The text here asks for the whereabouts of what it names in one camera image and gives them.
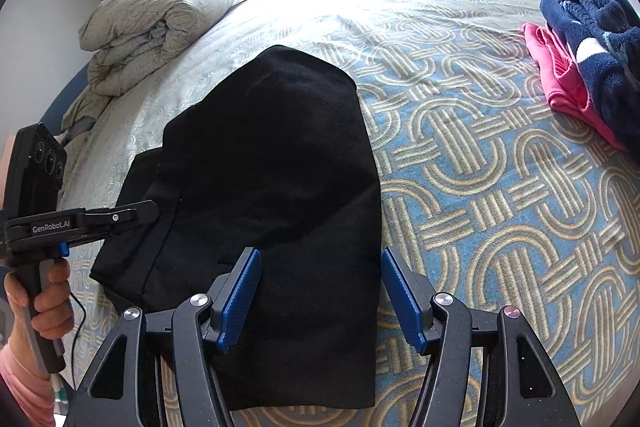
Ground black pants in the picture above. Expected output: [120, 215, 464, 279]
[89, 45, 384, 410]

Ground person's left forearm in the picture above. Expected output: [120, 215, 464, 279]
[0, 304, 68, 427]

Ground dark blue headboard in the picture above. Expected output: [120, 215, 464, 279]
[39, 64, 93, 132]

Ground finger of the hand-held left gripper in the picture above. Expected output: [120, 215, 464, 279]
[82, 201, 159, 239]

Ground black cable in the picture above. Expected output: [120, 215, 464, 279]
[67, 289, 88, 395]

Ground person's left hand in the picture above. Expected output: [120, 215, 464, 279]
[4, 258, 75, 344]

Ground navy fleece garment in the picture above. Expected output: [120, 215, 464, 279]
[539, 0, 640, 145]

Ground pink garment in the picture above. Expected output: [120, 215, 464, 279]
[522, 23, 628, 152]

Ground folded grey duvet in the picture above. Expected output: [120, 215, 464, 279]
[64, 0, 237, 128]

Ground patterned blue grey bedspread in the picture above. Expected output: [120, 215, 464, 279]
[47, 0, 640, 427]

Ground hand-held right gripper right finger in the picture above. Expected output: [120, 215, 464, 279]
[381, 247, 582, 427]

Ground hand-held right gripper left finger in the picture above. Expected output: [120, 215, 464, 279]
[64, 247, 264, 427]

